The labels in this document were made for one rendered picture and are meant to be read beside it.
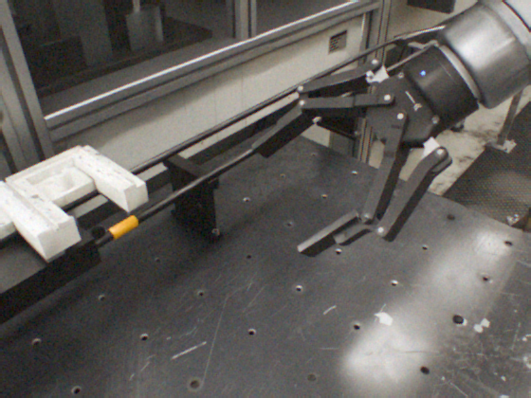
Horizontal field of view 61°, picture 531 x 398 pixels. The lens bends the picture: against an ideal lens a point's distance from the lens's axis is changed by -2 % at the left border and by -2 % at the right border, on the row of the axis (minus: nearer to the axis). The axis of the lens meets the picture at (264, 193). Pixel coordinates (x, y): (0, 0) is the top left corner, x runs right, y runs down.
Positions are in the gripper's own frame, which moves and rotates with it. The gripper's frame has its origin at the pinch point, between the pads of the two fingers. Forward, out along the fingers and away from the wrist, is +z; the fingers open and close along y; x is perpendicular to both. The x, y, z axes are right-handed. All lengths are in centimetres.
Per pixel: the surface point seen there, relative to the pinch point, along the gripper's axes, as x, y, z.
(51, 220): 10.8, 8.8, 24.1
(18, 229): 11.0, 11.2, 30.2
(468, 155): -188, 72, -30
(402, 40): -64, 58, -26
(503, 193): -174, 42, -31
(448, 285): -36.1, -8.9, -5.2
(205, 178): -10.3, 16.9, 14.8
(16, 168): 7.8, 25.8, 34.4
